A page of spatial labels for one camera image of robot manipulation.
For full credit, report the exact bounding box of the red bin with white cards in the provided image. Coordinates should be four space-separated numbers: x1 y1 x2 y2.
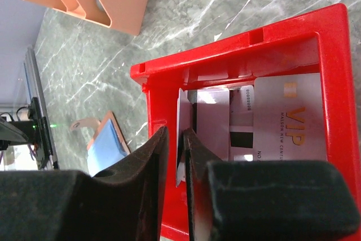
130 3 360 240

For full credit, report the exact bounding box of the white cards stack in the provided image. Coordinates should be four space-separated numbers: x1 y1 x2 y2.
193 73 327 161

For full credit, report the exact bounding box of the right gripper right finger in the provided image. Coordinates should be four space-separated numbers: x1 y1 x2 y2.
183 129 360 240

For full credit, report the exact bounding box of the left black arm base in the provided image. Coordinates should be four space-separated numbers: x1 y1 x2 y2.
10 97 54 170

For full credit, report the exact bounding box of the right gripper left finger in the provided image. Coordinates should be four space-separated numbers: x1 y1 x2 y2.
1 126 169 240

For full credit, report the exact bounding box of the white credit card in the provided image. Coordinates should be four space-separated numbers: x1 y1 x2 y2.
175 89 197 187

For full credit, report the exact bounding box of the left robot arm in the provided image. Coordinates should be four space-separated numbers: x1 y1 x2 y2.
1 117 29 151

